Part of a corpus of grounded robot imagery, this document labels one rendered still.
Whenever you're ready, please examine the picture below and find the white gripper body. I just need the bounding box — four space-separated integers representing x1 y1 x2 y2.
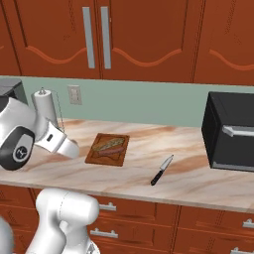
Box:
56 134 80 160

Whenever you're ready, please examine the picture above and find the yellow-green cheese wedge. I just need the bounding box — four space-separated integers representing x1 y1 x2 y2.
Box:
91 137 126 153

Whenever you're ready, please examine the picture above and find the reddish-brown sausage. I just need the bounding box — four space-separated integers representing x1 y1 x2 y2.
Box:
97 146 126 158

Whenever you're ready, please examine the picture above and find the brown wooden cutting board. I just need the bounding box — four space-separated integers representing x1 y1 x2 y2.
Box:
84 132 131 168

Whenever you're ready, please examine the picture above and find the white paper towel roll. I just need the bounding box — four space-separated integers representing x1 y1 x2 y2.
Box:
31 89 60 128

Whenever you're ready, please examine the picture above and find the red-brown lower cupboard front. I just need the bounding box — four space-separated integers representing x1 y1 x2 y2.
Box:
0 184 43 254

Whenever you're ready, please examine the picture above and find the black countertop appliance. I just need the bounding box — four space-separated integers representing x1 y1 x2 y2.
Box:
0 76 30 106

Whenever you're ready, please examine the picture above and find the red-brown drawer front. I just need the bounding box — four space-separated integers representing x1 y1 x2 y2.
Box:
178 203 254 235
89 194 182 227
172 227 254 254
86 217 180 254

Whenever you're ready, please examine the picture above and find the red-brown upper cupboard door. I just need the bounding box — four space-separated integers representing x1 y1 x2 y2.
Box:
94 0 206 84
3 0 102 80
192 0 254 87
0 0 22 77

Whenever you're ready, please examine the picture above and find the black toaster oven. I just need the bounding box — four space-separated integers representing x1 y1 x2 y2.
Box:
200 90 254 173

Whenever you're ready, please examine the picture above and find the wire paper towel holder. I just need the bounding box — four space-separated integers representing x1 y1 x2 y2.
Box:
35 86 66 131

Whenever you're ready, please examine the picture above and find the grey wall outlet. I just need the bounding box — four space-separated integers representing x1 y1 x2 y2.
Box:
66 84 83 106

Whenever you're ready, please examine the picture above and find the silver drawer handle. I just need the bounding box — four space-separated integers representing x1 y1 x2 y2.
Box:
229 246 254 254
98 201 118 212
89 227 119 239
241 218 254 229

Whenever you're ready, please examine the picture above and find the black-handled kitchen knife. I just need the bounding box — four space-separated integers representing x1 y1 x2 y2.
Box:
150 154 175 188

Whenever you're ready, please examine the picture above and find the silver cupboard door handle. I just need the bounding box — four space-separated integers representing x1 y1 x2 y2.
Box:
81 6 96 69
99 6 113 70

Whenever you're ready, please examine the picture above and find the silver toaster oven handle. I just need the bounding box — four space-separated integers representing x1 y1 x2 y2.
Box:
221 125 254 138

